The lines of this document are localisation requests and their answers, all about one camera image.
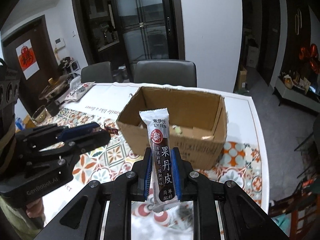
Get dark fruit leather bar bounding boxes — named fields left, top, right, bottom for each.
left=139, top=108, right=178, bottom=213

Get green candy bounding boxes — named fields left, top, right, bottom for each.
left=172, top=125, right=182, bottom=134

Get person's left hand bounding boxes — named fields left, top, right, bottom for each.
left=26, top=198, right=45, bottom=220

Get black mug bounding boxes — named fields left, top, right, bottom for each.
left=46, top=100, right=60, bottom=116

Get brown foil wrapped candy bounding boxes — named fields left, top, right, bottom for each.
left=104, top=124, right=119, bottom=135

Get glass bowl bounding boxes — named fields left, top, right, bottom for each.
left=31, top=105, right=47, bottom=124

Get white patterned snack bag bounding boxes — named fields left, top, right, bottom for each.
left=65, top=82, right=95, bottom=102

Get steel hot pot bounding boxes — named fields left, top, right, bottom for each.
left=39, top=74, right=71, bottom=101

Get grey dining chair left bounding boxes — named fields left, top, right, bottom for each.
left=81, top=61, right=113, bottom=83

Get grey dining chair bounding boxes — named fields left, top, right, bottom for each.
left=81, top=61, right=113, bottom=83
left=133, top=59, right=197, bottom=87

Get red paper door decoration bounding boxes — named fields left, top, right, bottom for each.
left=16, top=40, right=40, bottom=80

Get dark side chair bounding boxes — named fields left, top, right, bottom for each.
left=295, top=116, right=319, bottom=178

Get brown cardboard box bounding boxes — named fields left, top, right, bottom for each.
left=117, top=87, right=227, bottom=170

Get grey dining chair right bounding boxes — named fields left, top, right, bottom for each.
left=133, top=59, right=197, bottom=87

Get white low cabinet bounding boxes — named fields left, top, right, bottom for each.
left=273, top=78, right=319, bottom=115

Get dark glass sliding door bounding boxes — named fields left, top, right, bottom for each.
left=114, top=0, right=180, bottom=72

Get red heart balloons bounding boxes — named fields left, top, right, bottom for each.
left=299, top=43, right=319, bottom=74

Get wall intercom panel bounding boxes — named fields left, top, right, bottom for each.
left=55, top=38, right=66, bottom=50

